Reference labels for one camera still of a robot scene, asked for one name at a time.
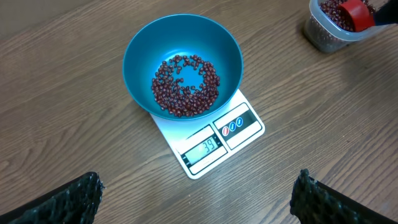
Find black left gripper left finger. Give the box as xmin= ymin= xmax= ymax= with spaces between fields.
xmin=1 ymin=172 xmax=104 ymax=224

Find blue bowl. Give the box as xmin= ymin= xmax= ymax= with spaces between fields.
xmin=123 ymin=14 xmax=244 ymax=121

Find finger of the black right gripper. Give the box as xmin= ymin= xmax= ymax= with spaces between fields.
xmin=374 ymin=0 xmax=398 ymax=26

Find white digital kitchen scale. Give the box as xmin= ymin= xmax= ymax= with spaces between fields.
xmin=152 ymin=90 xmax=266 ymax=180

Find orange scoop with blue handle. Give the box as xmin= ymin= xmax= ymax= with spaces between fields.
xmin=338 ymin=0 xmax=375 ymax=32

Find red beans in bowl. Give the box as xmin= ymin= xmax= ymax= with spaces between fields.
xmin=151 ymin=55 xmax=221 ymax=118

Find clear plastic container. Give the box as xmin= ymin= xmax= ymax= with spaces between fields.
xmin=303 ymin=0 xmax=389 ymax=53

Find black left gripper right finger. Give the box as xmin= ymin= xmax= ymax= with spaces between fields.
xmin=290 ymin=169 xmax=397 ymax=224

